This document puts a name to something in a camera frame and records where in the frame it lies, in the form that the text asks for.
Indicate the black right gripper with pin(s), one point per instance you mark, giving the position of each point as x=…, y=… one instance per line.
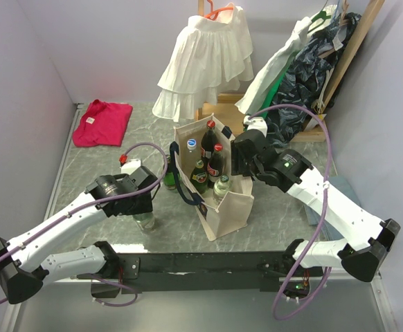
x=237, y=166

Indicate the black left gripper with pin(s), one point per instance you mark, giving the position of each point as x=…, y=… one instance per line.
x=145, y=205

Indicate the small cola bottle red cap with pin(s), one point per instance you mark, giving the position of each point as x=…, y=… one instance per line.
x=215, y=166

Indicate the large cola bottle red cap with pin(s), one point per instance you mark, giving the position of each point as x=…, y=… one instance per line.
x=208, y=141

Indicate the clear glass bottle green cap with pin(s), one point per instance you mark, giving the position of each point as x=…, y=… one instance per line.
x=221, y=187
x=145, y=221

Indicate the beige canvas tote bag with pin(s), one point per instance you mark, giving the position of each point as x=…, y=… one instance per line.
x=218, y=218

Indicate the green glass bottle labelled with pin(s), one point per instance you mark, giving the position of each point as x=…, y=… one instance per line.
x=199, y=177

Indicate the clear plastic bottle blue cap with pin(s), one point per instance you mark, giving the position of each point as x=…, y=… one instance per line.
x=193, y=151

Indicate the green glass bottle gold cap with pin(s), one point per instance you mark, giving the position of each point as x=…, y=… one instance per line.
x=168, y=179

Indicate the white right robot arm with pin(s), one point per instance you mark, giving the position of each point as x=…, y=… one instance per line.
x=366, y=239

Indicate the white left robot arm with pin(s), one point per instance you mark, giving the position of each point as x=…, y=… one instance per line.
x=27, y=262

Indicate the green garment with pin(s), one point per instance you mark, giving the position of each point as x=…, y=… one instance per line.
x=272, y=92

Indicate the white shirt on hanger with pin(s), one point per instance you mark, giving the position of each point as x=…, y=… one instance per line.
x=257, y=91

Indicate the dark blue patterned garment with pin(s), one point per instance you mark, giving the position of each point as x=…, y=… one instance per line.
x=306, y=77

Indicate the folded pink shirt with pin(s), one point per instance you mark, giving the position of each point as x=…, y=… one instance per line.
x=103, y=123

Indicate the white ruffled dress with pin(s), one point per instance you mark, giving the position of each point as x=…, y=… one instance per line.
x=210, y=57

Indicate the orange clothes hanger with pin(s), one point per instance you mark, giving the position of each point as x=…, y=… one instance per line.
x=213, y=14

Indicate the green clothes hanger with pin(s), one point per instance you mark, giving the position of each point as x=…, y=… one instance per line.
x=318, y=20

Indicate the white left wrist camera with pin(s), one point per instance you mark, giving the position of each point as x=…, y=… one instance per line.
x=129, y=165

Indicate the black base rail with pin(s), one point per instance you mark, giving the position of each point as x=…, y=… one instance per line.
x=202, y=271

